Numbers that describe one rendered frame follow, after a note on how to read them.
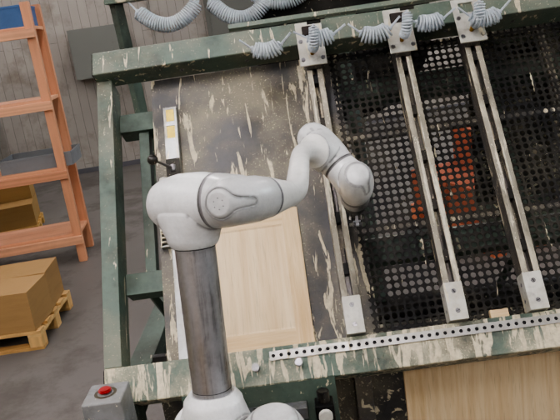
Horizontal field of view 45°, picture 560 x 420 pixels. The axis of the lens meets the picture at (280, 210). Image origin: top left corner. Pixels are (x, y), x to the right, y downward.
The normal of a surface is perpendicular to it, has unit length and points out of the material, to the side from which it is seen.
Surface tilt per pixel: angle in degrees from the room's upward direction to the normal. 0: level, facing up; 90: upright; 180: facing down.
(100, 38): 90
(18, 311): 90
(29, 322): 90
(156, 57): 54
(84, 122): 90
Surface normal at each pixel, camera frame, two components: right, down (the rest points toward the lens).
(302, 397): 0.00, 0.26
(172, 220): -0.54, 0.27
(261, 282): -0.08, -0.35
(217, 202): -0.41, 0.09
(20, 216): 0.30, 0.21
